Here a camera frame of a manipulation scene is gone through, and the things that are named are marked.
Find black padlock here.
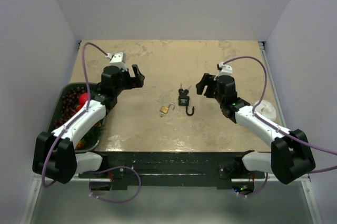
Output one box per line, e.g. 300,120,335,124
178,94,195,116

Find brass padlock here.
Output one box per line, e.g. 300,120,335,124
160,104,175,114

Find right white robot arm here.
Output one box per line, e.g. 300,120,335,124
196,73,316,185

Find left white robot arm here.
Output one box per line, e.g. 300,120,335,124
32,64,145,184

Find red toy apple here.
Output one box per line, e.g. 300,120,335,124
78,93,88,106

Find dark red grape bunch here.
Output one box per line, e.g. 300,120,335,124
51,84,86,130

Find dark green fruit tray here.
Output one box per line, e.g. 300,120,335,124
45,82,111,152

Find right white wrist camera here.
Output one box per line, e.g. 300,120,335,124
214,62,233,80

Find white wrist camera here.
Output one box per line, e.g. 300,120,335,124
214,62,233,80
105,52,127,71

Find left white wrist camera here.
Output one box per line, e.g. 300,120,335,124
105,52,127,71

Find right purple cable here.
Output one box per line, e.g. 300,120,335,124
225,56,337,198

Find purple cable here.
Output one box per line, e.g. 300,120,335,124
41,42,143,203
225,56,337,198

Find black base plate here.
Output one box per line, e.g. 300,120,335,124
68,151,265,190

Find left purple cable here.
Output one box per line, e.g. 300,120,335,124
41,42,143,203

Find aluminium frame rail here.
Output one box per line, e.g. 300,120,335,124
34,158,313,182

